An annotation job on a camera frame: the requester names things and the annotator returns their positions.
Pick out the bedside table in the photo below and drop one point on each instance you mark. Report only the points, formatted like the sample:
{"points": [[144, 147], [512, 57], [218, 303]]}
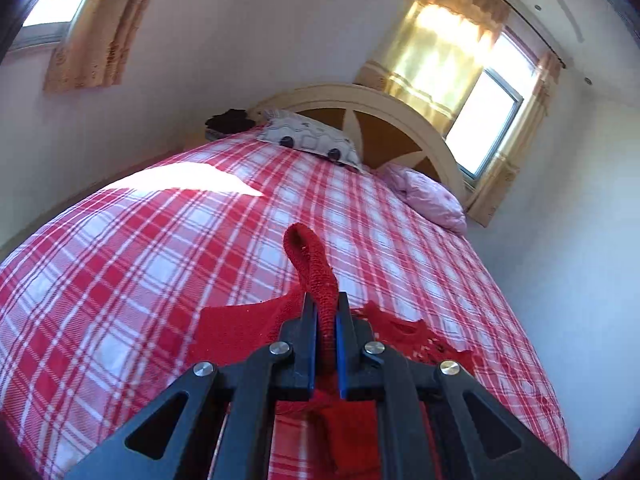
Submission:
{"points": [[200, 137]]}

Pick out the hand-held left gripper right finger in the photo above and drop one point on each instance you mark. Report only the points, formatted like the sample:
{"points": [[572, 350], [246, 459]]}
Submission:
{"points": [[342, 360]]}

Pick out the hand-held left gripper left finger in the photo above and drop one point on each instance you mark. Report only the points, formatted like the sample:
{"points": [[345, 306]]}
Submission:
{"points": [[312, 350]]}

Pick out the cream wooden headboard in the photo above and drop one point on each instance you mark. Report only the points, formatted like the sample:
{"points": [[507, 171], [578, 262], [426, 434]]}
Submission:
{"points": [[385, 110]]}

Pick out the red plaid bed sheet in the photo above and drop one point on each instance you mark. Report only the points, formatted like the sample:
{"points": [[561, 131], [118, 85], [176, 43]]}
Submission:
{"points": [[150, 260]]}

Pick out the dark cloth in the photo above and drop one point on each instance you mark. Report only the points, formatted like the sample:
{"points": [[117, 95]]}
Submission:
{"points": [[231, 119]]}

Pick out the grey patterned pillow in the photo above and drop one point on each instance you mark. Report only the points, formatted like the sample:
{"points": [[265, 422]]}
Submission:
{"points": [[310, 136]]}

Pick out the pink pillow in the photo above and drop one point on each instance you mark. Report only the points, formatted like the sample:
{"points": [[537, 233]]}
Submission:
{"points": [[430, 195]]}

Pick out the red knitted garment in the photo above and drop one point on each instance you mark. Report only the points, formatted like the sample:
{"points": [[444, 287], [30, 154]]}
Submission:
{"points": [[314, 256]]}

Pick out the yellow patterned curtain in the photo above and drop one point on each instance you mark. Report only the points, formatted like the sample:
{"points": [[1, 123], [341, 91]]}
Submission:
{"points": [[100, 35], [520, 150], [430, 45]]}

